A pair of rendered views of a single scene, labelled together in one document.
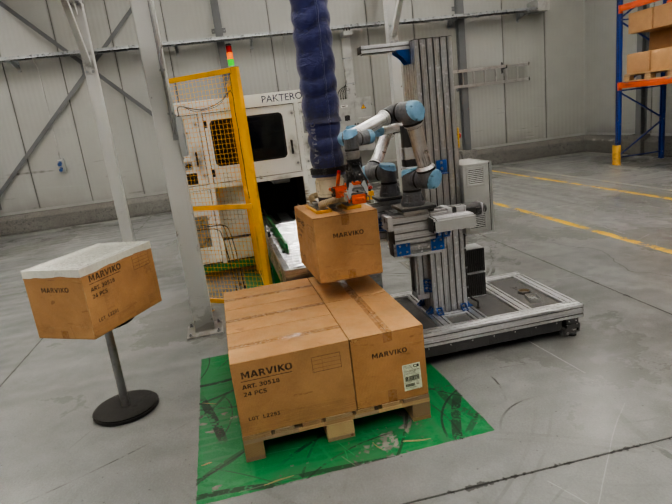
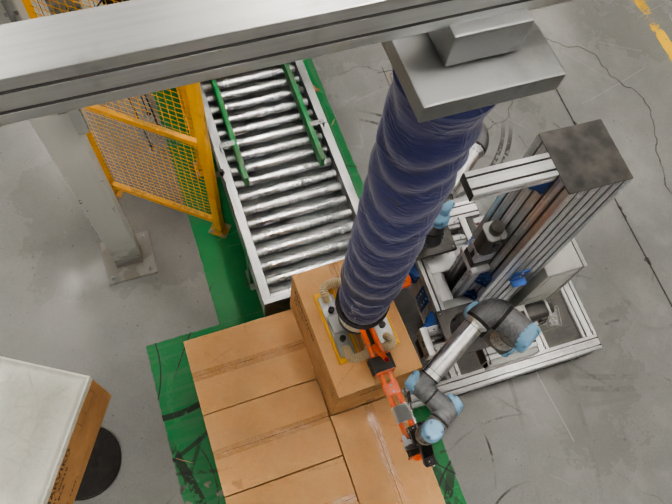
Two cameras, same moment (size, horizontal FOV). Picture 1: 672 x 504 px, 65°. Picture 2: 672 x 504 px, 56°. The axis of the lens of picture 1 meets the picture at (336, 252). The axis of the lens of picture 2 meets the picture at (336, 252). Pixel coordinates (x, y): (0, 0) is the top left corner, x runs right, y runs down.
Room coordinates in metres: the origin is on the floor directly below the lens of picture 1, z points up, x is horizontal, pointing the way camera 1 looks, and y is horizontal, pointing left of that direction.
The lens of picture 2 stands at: (2.56, 0.42, 3.80)
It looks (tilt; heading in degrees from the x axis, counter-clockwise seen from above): 66 degrees down; 341
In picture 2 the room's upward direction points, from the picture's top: 12 degrees clockwise
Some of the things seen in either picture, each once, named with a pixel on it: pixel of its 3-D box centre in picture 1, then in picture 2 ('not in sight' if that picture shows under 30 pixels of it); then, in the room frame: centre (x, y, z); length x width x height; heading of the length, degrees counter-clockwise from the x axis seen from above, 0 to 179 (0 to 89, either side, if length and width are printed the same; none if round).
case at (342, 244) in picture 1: (336, 237); (351, 333); (3.38, -0.01, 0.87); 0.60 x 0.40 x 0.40; 13
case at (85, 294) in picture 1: (97, 287); (32, 443); (3.06, 1.44, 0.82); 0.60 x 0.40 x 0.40; 161
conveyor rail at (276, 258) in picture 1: (271, 250); (211, 132); (4.82, 0.59, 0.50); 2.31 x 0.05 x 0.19; 11
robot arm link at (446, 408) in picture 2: (362, 137); (444, 407); (2.89, -0.21, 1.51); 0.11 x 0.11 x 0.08; 40
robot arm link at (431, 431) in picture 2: (351, 139); (431, 431); (2.81, -0.15, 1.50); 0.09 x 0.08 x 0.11; 130
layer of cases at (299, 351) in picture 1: (312, 336); (309, 428); (3.04, 0.21, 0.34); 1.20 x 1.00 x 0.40; 11
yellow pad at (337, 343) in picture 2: (317, 206); (336, 325); (3.36, 0.08, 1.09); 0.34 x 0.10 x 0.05; 13
